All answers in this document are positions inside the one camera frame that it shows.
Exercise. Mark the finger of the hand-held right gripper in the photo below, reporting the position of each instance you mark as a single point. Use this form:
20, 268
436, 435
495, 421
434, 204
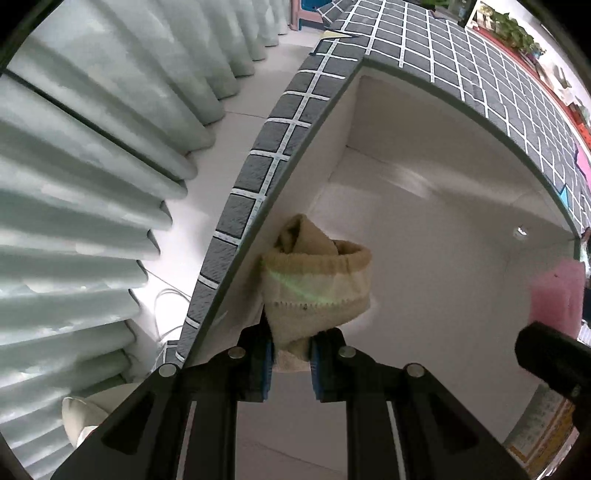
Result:
549, 355

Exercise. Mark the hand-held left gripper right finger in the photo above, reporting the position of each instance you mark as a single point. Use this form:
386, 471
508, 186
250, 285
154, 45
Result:
316, 369

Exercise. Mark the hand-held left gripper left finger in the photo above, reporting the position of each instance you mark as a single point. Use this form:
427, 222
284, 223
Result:
267, 369

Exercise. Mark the pink cloth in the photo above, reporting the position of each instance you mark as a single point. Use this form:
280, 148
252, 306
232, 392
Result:
554, 295

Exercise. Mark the beige sock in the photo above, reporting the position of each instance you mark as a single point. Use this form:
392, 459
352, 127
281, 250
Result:
314, 286

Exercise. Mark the yellow printed sheet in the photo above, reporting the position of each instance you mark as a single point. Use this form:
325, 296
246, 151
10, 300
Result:
545, 429

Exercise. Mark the white slipper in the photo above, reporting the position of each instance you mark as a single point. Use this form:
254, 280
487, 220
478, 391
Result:
78, 415

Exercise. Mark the pale green curtain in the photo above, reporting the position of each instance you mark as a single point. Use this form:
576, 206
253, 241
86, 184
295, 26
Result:
69, 184

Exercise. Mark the green potted plant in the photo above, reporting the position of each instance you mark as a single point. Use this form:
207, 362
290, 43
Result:
512, 25

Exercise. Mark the grey checked star blanket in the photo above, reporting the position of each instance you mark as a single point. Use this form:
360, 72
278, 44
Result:
415, 41

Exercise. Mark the pink plastic stool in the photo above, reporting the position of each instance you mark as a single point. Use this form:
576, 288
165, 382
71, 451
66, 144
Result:
299, 18

